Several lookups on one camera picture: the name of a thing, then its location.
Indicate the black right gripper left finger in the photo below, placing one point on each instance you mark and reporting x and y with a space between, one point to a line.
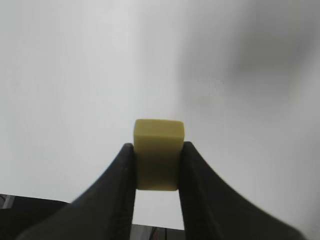
103 212

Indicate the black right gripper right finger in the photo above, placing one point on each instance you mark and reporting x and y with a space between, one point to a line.
213 210

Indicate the yellow eraser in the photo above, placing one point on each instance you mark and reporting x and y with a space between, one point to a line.
157 147

